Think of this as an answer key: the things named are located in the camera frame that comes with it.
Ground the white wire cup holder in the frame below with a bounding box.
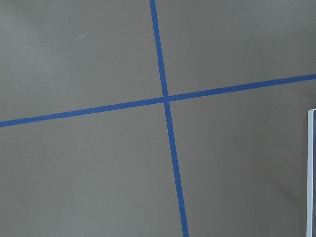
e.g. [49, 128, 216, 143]
[306, 109, 316, 237]

